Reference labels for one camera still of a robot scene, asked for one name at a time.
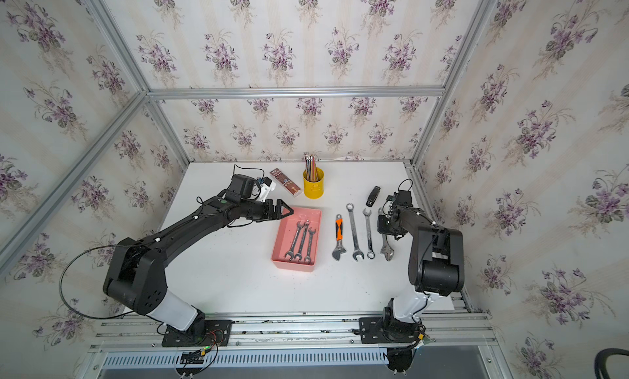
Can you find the orange handled adjustable wrench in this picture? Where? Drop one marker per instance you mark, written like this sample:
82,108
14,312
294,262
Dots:
339,249

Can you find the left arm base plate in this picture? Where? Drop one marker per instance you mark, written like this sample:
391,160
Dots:
206,334

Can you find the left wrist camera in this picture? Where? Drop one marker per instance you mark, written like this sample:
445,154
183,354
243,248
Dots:
249,188

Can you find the silver open end wrench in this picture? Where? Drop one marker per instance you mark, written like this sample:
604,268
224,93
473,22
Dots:
311,234

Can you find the pink plastic storage box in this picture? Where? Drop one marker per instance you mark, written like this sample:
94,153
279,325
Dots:
286,232

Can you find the silver combination wrench in box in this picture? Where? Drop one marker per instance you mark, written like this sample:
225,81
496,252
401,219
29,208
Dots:
290,253

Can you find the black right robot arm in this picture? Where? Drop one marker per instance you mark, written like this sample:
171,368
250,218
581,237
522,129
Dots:
436,266

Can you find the long silver combination wrench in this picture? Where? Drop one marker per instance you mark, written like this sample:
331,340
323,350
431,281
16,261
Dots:
357,253

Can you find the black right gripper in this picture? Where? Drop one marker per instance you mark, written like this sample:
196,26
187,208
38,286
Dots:
381,226

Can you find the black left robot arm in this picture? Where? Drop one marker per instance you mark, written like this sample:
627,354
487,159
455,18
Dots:
136,275

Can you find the silver adjustable wrench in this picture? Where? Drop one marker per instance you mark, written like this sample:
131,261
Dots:
386,249

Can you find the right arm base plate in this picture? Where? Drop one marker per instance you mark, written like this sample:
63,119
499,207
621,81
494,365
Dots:
375,330

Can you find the bundle of coloured pencils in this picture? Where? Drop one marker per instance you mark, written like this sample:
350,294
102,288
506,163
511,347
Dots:
311,168

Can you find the small silver combination wrench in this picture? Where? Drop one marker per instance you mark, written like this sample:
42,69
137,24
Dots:
298,255

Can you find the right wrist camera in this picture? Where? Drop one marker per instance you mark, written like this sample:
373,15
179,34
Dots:
402,198

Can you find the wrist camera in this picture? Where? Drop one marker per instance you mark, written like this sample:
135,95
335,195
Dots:
402,198
249,188

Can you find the yellow pencil cup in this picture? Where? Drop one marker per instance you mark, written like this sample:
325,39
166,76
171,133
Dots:
314,189

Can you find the aluminium mounting rail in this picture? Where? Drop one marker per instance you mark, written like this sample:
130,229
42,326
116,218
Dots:
266,332

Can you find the brown pencil box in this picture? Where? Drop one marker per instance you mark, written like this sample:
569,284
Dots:
282,179

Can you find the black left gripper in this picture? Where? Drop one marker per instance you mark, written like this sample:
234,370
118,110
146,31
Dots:
268,214

